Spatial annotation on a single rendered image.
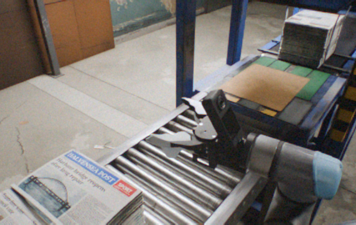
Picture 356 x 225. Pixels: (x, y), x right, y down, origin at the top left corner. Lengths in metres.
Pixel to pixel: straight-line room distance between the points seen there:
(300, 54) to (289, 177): 1.63
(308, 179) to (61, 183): 0.58
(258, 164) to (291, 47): 1.64
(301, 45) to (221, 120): 1.63
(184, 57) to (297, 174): 1.21
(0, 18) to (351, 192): 3.63
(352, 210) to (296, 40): 1.19
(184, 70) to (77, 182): 1.05
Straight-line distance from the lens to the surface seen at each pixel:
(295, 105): 1.62
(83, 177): 0.81
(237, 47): 2.16
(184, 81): 1.70
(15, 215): 0.79
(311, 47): 2.10
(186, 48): 1.61
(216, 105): 0.51
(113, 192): 0.75
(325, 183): 0.54
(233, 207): 1.02
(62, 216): 0.74
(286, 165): 0.54
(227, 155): 0.60
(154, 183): 1.08
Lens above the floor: 1.59
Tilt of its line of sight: 34 degrees down
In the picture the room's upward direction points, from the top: straight up
